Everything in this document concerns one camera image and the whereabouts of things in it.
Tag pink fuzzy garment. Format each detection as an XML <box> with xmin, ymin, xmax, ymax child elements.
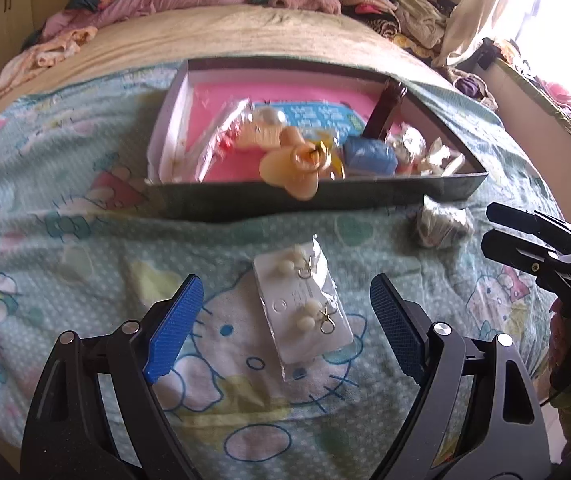
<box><xmin>268</xmin><ymin>0</ymin><xmax>342</xmax><ymax>16</ymax></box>

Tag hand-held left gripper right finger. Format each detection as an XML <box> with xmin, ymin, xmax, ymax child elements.
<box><xmin>369</xmin><ymin>272</ymin><xmax>553</xmax><ymax>480</ymax></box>

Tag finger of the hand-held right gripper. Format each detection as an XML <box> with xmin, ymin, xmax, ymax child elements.
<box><xmin>485</xmin><ymin>202</ymin><xmax>571</xmax><ymax>252</ymax></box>
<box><xmin>480</xmin><ymin>230</ymin><xmax>571</xmax><ymax>292</ymax></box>

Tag dark brown bottle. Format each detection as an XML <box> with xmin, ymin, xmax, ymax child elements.
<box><xmin>363</xmin><ymin>80</ymin><xmax>407</xmax><ymax>141</ymax></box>

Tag white curtain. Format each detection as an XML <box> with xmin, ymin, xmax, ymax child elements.
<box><xmin>438</xmin><ymin>0</ymin><xmax>529</xmax><ymax>68</ymax></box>

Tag pile of mixed clothes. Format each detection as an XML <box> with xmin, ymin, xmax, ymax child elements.
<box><xmin>338</xmin><ymin>0</ymin><xmax>466</xmax><ymax>63</ymax></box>

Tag yellow hoop earring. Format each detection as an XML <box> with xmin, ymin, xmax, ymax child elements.
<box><xmin>315</xmin><ymin>142</ymin><xmax>347</xmax><ymax>181</ymax></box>

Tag pink book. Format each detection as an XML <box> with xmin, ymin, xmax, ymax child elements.
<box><xmin>186</xmin><ymin>82</ymin><xmax>391</xmax><ymax>183</ymax></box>

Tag small blue case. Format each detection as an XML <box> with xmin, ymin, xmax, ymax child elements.
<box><xmin>343</xmin><ymin>137</ymin><xmax>399</xmax><ymax>177</ymax></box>

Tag white card with flower earrings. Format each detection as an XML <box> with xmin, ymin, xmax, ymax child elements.
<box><xmin>253</xmin><ymin>240</ymin><xmax>355</xmax><ymax>380</ymax></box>

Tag dark grey cardboard box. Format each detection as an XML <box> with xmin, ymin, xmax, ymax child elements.
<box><xmin>146</xmin><ymin>57</ymin><xmax>489</xmax><ymax>221</ymax></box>

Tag cream pink garment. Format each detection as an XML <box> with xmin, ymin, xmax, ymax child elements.
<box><xmin>0</xmin><ymin>25</ymin><xmax>99</xmax><ymax>107</ymax></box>

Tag silver jewelry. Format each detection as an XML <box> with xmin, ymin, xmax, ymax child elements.
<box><xmin>410</xmin><ymin>196</ymin><xmax>475</xmax><ymax>250</ymax></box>
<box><xmin>388</xmin><ymin>127</ymin><xmax>429</xmax><ymax>177</ymax></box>
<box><xmin>425</xmin><ymin>140</ymin><xmax>466</xmax><ymax>177</ymax></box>

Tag light blue cartoon printed blanket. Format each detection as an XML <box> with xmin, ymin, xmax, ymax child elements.
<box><xmin>0</xmin><ymin>60</ymin><xmax>566</xmax><ymax>480</ymax></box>

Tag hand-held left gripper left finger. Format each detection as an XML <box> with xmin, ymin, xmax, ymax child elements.
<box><xmin>20</xmin><ymin>274</ymin><xmax>205</xmax><ymax>480</ymax></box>

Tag red earrings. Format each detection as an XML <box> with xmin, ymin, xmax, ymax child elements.
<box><xmin>198</xmin><ymin>99</ymin><xmax>251</xmax><ymax>183</ymax></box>

